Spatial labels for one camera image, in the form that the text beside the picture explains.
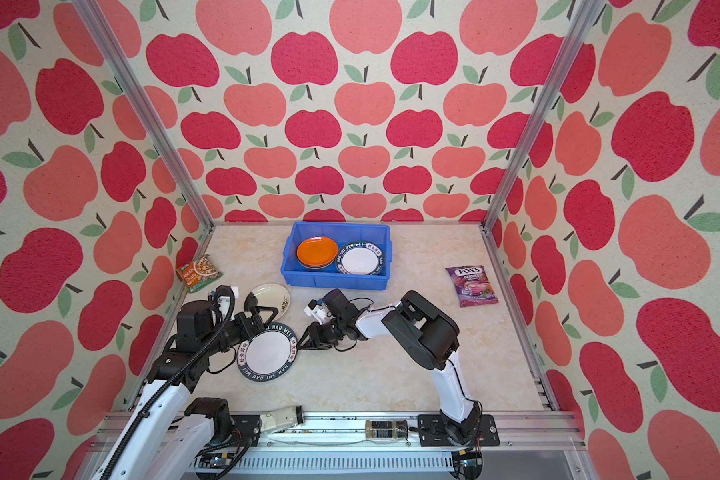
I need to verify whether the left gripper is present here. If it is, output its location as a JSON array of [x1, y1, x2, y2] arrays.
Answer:
[[201, 306, 278, 356]]

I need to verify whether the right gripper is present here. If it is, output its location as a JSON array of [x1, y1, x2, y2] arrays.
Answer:
[[288, 320, 341, 350]]

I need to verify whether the plain cream plate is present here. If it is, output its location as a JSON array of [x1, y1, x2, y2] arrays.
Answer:
[[244, 283, 291, 320]]

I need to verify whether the green-rim Hao Wei plate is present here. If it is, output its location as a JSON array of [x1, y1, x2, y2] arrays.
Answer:
[[237, 322, 298, 383], [336, 241, 385, 275]]

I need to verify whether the orange plate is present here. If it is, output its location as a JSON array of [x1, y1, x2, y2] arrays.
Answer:
[[296, 236, 338, 270]]

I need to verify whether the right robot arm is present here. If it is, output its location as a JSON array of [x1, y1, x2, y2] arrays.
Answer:
[[297, 289, 483, 446]]

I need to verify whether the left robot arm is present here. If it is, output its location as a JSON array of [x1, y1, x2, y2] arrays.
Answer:
[[93, 295, 283, 479]]

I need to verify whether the blue plastic bin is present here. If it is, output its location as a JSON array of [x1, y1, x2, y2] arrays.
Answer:
[[280, 221, 394, 291]]

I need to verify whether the orange noodle snack packet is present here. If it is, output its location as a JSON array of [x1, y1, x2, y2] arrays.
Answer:
[[176, 255, 222, 293]]

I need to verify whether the beige connector box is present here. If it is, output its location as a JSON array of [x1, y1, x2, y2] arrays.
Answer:
[[259, 405, 304, 434]]

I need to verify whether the small dark electronics module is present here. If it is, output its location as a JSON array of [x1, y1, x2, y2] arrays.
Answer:
[[365, 419, 409, 441]]

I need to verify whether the purple candy bag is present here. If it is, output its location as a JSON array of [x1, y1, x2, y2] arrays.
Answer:
[[446, 265, 499, 308]]

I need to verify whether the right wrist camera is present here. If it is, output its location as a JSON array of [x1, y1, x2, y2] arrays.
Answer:
[[304, 299, 332, 325]]

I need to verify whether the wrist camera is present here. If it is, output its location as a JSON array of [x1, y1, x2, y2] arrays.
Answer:
[[304, 299, 332, 325], [213, 285, 239, 320]]

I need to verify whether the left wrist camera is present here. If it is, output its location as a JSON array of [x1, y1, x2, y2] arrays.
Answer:
[[213, 285, 239, 320]]

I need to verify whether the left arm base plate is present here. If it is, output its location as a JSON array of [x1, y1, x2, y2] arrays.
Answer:
[[177, 413, 262, 448]]

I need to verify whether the front aluminium frame rail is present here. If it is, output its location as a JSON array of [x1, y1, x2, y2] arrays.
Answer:
[[74, 410, 595, 480]]

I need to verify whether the left aluminium frame post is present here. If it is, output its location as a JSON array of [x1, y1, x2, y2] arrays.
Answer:
[[72, 0, 215, 233]]

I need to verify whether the aluminium frame post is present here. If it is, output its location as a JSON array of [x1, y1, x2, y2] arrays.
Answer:
[[72, 0, 215, 233], [480, 0, 605, 238]]

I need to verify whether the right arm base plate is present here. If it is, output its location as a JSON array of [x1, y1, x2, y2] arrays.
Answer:
[[416, 414, 501, 447]]

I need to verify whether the black corrugated cable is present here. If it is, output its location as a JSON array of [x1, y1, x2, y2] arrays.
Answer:
[[98, 286, 238, 480]]

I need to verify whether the right aluminium frame post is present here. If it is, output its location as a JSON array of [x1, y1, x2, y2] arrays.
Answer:
[[480, 0, 605, 238]]

